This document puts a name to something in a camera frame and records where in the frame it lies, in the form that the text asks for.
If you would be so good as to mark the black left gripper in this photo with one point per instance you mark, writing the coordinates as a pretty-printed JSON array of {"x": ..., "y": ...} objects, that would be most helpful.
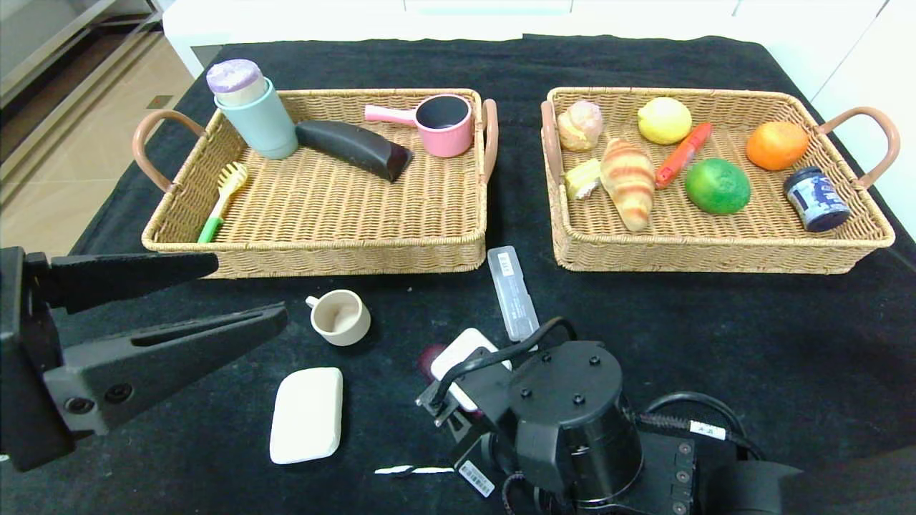
[{"x": 16, "y": 357}]

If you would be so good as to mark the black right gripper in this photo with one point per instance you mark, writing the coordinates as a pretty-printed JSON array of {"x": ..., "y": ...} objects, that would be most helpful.
[{"x": 474, "y": 475}]

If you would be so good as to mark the clear plastic slim case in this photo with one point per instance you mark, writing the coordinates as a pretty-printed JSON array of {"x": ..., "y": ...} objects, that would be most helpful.
[{"x": 512, "y": 293}]

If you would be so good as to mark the striped golden croissant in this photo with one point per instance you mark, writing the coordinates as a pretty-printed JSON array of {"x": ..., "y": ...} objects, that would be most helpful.
[{"x": 630, "y": 182}]

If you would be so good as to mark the green lime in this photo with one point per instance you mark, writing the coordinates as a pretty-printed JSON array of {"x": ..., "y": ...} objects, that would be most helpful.
[{"x": 717, "y": 186}]

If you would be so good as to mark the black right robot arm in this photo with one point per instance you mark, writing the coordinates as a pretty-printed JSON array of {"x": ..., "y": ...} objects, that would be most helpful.
[{"x": 572, "y": 415}]

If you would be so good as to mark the wicker basket with kitchenware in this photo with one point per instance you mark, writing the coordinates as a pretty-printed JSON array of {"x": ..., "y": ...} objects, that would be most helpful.
[{"x": 322, "y": 207}]

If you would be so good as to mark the wicker basket with food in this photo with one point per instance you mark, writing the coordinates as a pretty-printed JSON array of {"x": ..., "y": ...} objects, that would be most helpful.
[{"x": 608, "y": 247}]

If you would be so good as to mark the yellow green dish brush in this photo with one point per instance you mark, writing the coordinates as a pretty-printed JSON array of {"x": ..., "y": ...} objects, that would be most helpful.
[{"x": 230, "y": 179}]

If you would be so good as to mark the white soap bar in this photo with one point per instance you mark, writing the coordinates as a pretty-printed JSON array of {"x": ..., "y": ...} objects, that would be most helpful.
[{"x": 306, "y": 415}]

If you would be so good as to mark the small beige cup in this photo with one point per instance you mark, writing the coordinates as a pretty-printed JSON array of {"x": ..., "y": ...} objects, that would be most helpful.
[{"x": 342, "y": 318}]

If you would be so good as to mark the teal thermos with purple lid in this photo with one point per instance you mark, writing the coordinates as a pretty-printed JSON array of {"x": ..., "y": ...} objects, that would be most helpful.
[{"x": 261, "y": 121}]

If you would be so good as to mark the black curved wedge block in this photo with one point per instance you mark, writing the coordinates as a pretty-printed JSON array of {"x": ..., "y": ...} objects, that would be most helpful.
[{"x": 351, "y": 146}]

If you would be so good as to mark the grey metal rack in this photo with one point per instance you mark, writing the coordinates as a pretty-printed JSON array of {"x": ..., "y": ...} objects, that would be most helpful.
[{"x": 43, "y": 28}]

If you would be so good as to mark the yellow cake slice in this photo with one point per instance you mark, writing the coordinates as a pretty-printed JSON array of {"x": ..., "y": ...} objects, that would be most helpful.
[{"x": 581, "y": 179}]

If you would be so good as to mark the pink toy saucepan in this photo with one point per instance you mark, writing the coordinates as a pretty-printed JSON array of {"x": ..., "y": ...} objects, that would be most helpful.
[{"x": 447, "y": 139}]

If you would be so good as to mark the pink cream puff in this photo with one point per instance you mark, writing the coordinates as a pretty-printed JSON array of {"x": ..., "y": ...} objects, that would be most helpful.
[{"x": 580, "y": 125}]

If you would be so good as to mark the orange red carrot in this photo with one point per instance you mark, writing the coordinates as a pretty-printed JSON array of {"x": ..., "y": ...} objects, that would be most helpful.
[{"x": 683, "y": 154}]

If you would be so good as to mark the yellow lemon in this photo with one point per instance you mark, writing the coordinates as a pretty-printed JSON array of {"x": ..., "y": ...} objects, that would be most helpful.
[{"x": 664, "y": 120}]

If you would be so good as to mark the blue white printed jar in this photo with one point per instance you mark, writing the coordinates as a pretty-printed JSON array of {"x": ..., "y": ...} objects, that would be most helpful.
[{"x": 819, "y": 197}]

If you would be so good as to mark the orange fruit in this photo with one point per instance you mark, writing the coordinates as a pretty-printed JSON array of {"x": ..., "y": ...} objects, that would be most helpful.
[{"x": 776, "y": 145}]

